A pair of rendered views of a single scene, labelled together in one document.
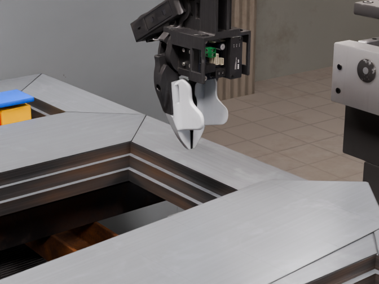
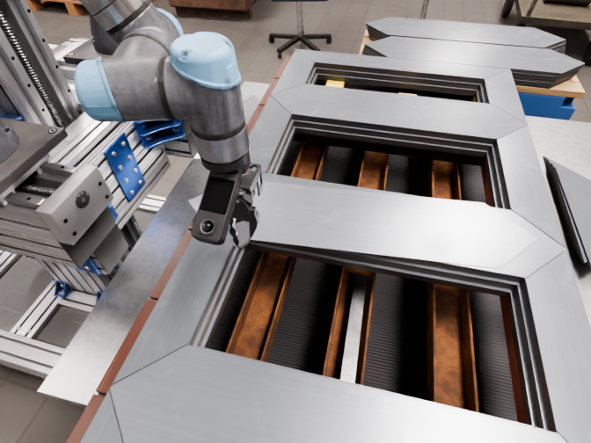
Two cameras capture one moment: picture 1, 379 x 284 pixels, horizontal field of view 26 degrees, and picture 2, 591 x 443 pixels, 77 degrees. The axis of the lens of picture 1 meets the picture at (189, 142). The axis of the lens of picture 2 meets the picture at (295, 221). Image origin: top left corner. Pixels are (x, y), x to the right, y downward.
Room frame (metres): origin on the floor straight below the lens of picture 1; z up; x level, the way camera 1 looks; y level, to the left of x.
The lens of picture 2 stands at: (1.12, 0.40, 1.46)
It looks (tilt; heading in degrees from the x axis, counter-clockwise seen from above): 48 degrees down; 232
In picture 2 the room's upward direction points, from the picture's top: 1 degrees counter-clockwise
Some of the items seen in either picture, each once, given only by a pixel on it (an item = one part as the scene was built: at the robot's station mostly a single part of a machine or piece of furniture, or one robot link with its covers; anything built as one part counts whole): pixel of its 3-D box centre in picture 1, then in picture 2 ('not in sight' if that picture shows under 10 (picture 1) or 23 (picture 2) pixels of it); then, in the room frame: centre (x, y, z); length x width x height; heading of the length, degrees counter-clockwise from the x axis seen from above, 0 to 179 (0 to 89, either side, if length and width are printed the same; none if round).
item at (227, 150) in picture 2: not in sight; (219, 138); (0.94, -0.01, 1.15); 0.08 x 0.08 x 0.05
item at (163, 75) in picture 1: (173, 76); (244, 216); (0.93, 0.02, 1.01); 0.05 x 0.02 x 0.09; 129
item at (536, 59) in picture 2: not in sight; (463, 49); (-0.30, -0.35, 0.82); 0.80 x 0.40 x 0.06; 128
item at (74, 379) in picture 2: not in sight; (208, 188); (0.81, -0.44, 0.67); 1.30 x 0.20 x 0.03; 38
